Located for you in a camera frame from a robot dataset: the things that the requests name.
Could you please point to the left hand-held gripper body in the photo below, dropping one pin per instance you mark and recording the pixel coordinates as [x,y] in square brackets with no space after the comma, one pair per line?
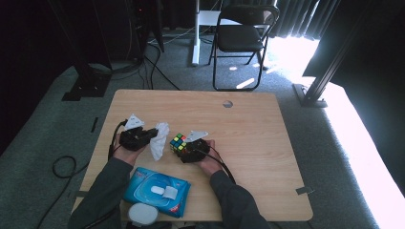
[135,140]

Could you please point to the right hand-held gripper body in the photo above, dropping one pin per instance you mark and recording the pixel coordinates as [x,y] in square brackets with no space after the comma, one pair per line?
[197,151]

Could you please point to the white wet wipe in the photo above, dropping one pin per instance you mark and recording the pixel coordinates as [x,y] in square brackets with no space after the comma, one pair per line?
[159,141]

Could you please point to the multicoloured puzzle cube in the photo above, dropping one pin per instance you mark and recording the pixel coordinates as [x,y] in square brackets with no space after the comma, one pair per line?
[177,143]

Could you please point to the blue wet wipe pack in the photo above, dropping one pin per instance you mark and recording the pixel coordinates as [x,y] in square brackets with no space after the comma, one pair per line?
[146,194]

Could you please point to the person's right hand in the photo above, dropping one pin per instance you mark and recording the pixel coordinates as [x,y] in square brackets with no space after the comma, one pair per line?
[208,163]

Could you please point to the person's left hand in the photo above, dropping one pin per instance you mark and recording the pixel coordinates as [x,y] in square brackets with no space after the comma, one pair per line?
[125,156]

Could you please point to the black tape strip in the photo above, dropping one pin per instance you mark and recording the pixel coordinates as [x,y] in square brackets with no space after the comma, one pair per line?
[94,124]

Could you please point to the grey table grommet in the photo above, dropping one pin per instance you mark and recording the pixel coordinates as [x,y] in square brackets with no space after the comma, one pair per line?
[227,104]

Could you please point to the white round lid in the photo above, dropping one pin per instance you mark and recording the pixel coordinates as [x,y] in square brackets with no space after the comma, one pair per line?
[143,213]

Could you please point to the grey tape strip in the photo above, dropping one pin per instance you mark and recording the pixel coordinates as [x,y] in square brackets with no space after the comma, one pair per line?
[80,194]
[304,190]

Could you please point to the black metal stand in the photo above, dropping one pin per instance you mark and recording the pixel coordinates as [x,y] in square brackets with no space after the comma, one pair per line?
[86,79]
[318,82]

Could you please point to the white desk leg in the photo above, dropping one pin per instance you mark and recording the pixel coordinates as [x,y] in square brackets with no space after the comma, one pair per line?
[196,35]

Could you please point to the dark equipment rack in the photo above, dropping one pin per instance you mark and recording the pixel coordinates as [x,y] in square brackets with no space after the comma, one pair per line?
[143,25]

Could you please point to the black folding chair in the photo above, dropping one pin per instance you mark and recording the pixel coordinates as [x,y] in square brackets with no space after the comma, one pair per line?
[238,36]

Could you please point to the grey pleated curtain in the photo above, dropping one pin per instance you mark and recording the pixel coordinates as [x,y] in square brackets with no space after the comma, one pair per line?
[299,17]

